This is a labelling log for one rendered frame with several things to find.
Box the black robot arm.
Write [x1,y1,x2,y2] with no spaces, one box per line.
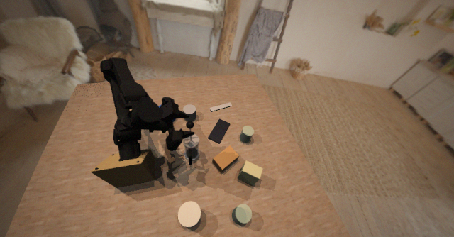
[100,57,179,162]

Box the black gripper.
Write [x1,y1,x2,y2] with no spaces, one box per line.
[148,110,195,150]

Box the glass french press with black handle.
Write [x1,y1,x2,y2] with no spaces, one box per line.
[183,121,199,165]

